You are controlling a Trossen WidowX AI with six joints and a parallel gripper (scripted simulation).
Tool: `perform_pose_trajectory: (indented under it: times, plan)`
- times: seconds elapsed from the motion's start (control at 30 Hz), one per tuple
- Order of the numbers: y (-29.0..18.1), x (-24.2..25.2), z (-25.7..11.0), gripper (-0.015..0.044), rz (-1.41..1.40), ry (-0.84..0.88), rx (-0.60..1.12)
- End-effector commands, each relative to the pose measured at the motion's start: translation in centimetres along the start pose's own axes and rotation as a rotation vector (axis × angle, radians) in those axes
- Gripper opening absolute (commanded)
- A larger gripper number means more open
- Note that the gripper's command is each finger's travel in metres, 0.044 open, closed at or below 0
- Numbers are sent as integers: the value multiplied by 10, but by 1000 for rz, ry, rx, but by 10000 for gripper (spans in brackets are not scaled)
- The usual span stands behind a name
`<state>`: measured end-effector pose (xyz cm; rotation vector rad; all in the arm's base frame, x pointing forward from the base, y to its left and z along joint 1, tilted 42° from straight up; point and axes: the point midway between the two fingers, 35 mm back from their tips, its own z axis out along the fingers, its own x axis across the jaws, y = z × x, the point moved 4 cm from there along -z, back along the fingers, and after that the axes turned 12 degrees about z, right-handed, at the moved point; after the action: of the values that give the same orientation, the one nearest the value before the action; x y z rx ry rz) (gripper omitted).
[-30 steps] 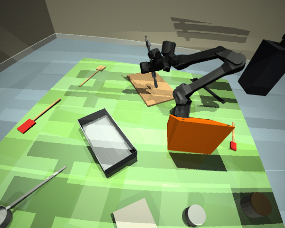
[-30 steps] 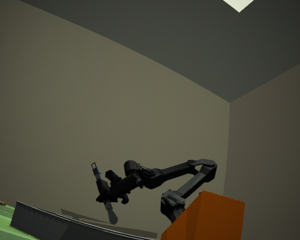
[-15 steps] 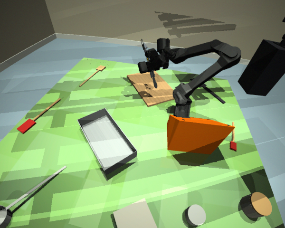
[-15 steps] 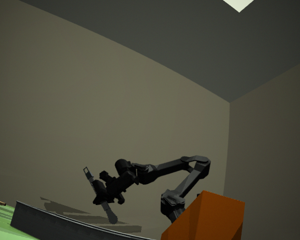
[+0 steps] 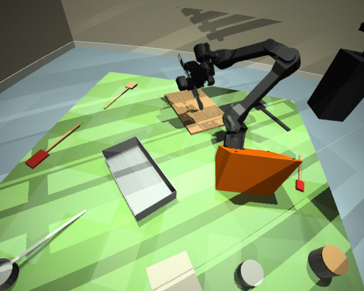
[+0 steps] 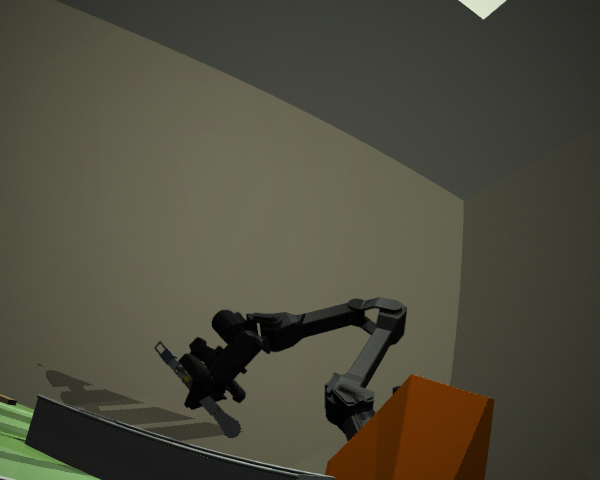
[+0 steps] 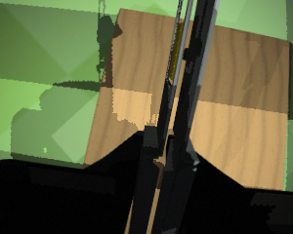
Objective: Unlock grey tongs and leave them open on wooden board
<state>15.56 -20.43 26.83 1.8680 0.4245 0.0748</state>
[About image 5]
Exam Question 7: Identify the red spatula with wooden handle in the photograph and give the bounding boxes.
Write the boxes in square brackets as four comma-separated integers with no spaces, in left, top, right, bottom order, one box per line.
[25,123,81,169]

